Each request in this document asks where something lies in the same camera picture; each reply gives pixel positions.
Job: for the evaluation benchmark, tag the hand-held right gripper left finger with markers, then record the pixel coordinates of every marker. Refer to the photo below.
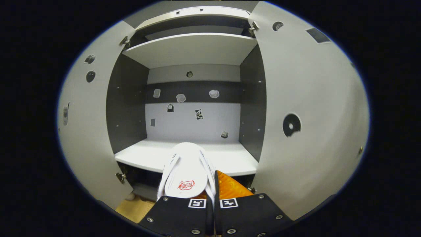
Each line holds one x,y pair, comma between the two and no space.
177,214

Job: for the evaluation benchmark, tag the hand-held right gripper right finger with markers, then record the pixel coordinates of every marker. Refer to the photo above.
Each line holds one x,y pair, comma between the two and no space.
217,191

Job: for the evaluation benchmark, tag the white canvas shoe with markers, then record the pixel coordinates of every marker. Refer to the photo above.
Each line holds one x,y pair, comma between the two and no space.
185,164

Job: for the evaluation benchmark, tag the white shoe cabinet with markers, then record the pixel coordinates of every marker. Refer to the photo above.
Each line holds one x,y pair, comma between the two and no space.
197,121

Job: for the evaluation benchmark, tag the white shoe cabinet door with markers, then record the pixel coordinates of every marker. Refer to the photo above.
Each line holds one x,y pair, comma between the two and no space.
315,82
85,138

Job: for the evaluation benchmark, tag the white cabinet shelf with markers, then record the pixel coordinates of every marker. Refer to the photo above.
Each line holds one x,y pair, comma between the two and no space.
190,49
141,156

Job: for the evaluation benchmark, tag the white cabinet drawer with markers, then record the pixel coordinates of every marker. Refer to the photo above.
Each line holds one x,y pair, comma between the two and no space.
197,12

